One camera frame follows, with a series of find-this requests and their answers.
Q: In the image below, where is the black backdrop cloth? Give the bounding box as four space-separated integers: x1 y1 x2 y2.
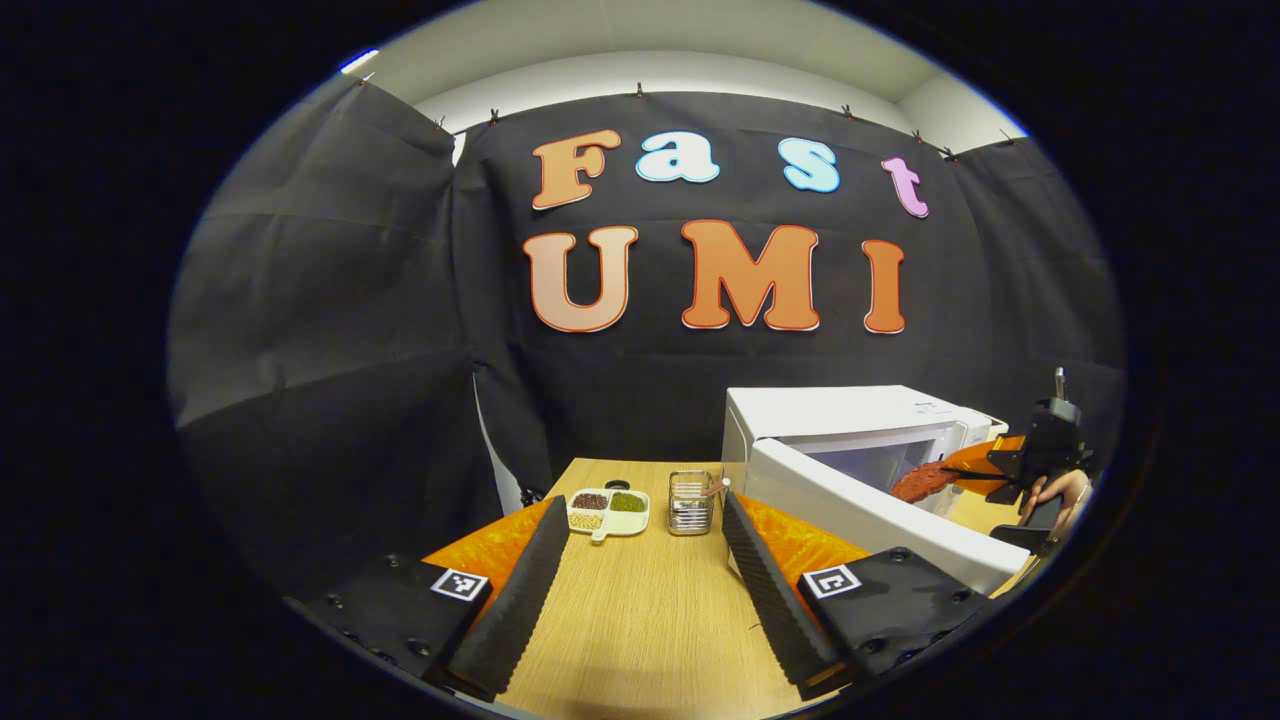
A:
165 75 1126 601

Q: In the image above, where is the white divided bean dish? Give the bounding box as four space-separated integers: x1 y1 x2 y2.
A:
565 486 652 543

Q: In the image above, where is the red meat piece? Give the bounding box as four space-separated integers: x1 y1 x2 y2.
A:
890 460 963 504

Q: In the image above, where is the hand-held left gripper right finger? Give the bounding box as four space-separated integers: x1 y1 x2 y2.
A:
720 490 1001 701

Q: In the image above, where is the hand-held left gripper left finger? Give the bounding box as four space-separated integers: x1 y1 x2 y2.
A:
285 495 573 703

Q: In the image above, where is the white microwave oven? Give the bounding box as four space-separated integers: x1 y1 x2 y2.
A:
722 385 1031 598

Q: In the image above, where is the metal utensil holder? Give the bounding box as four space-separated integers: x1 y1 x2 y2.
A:
667 469 723 537

